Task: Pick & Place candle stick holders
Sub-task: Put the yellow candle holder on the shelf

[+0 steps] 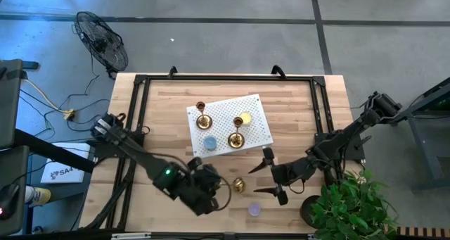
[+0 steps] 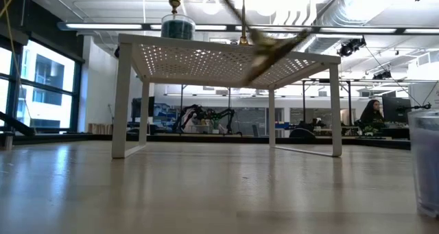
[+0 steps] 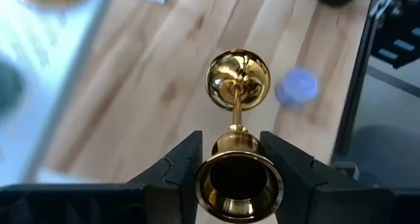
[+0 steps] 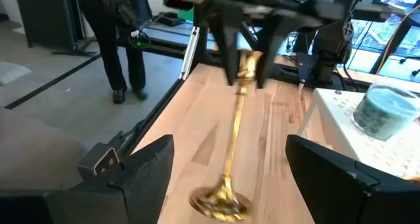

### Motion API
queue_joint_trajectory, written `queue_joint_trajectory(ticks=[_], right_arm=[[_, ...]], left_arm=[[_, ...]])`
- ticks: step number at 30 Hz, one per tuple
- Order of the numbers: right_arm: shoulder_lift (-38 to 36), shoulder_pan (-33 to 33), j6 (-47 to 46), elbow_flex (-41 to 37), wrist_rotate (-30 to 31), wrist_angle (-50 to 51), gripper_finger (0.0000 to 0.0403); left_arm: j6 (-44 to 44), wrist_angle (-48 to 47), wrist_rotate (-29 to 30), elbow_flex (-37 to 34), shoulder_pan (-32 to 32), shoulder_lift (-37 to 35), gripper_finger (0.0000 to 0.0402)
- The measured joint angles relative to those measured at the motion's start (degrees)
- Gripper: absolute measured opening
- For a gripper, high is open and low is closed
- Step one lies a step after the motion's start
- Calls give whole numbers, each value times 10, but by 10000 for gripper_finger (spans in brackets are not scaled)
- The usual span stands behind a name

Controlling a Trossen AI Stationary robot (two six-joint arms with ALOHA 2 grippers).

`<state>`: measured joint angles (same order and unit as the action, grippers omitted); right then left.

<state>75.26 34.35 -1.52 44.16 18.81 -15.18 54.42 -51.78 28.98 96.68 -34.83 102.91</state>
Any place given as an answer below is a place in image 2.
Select white perforated metal shelf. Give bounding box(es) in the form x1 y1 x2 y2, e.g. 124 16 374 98
111 33 343 159

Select short brass candlestick holder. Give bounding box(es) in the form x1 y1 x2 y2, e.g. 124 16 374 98
211 0 311 87

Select teal candle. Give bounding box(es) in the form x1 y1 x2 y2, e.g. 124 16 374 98
161 13 196 41

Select tall brass candlestick holder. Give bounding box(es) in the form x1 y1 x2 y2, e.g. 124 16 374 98
238 0 250 46

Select black monitor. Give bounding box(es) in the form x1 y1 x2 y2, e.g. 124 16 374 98
382 95 412 124
131 96 156 124

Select black chair back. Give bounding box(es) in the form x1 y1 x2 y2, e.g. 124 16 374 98
289 127 317 139

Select wooden crate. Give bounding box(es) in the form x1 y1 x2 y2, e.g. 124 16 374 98
87 123 113 135

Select black track spotlight cluster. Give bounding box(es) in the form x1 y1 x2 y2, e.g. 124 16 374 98
336 36 367 58
372 69 394 81

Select person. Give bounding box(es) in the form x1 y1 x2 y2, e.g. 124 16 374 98
359 99 386 129

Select large black-framed window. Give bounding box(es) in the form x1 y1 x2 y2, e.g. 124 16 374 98
0 38 85 132

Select white cabinet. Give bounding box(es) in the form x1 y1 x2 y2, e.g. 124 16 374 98
407 82 439 111

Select clear plastic cup at right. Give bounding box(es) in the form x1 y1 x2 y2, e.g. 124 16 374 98
407 108 439 218

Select black background gantry frame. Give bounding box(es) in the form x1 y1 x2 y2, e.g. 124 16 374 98
301 78 354 127

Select long ceiling light rail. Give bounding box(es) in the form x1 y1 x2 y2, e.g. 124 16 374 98
57 21 439 36

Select silver ventilation duct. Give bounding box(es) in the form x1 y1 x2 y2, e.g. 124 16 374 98
274 0 371 53

